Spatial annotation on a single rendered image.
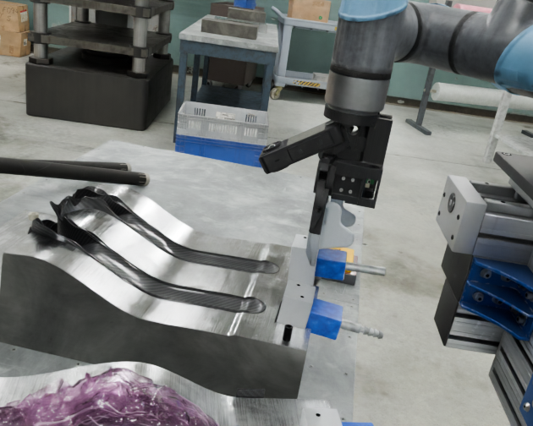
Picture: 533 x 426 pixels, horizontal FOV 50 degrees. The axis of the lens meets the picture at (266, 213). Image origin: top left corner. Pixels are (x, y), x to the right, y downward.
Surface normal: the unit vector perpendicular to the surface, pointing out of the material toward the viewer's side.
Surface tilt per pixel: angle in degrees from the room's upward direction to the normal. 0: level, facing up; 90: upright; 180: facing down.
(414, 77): 90
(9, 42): 88
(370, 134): 89
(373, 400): 0
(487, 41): 80
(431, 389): 0
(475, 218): 90
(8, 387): 6
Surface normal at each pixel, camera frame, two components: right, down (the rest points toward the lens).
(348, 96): -0.35, 0.32
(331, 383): 0.14, -0.91
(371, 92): 0.32, 0.40
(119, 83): -0.01, 0.39
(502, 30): -0.59, -0.28
